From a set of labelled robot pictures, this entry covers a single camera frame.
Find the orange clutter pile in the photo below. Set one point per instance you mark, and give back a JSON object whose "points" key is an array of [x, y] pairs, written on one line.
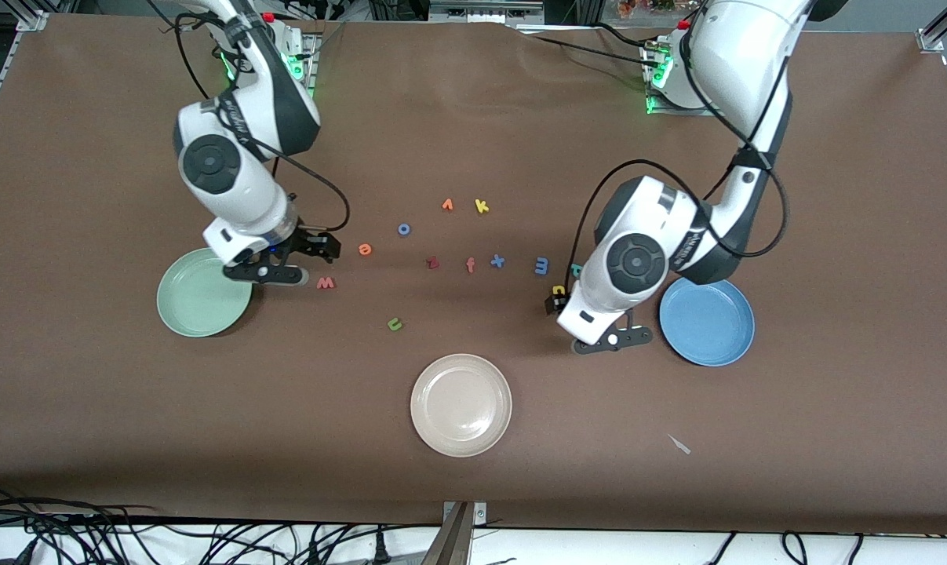
{"points": [[646, 6]]}

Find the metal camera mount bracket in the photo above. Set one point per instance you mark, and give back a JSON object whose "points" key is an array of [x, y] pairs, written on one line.
{"points": [[457, 541]]}

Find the red foam letter w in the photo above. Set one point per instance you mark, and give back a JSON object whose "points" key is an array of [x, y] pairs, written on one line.
{"points": [[325, 284]]}

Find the green plate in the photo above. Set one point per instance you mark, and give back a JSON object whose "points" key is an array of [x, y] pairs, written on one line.
{"points": [[194, 302]]}

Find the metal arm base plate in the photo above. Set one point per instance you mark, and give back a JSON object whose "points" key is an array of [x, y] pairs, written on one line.
{"points": [[661, 106], [308, 74]]}

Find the beige plate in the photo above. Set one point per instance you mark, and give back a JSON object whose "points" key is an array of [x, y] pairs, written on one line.
{"points": [[461, 405]]}

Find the blue plate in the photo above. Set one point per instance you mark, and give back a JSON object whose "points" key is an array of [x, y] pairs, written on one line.
{"points": [[708, 326]]}

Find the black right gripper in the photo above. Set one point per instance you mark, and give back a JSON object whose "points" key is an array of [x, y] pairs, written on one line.
{"points": [[304, 242]]}

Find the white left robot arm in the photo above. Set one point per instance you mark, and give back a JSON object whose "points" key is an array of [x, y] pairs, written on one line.
{"points": [[638, 227]]}

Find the brown table cover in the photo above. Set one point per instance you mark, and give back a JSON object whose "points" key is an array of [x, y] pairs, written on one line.
{"points": [[473, 118]]}

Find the small white paper scrap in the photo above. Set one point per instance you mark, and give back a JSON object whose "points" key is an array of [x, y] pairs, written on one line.
{"points": [[681, 446]]}

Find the grey equipment box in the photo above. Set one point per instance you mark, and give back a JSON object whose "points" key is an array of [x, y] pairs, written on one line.
{"points": [[485, 9]]}

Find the blue foam letter m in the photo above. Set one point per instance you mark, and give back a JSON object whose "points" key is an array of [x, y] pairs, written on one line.
{"points": [[541, 266]]}

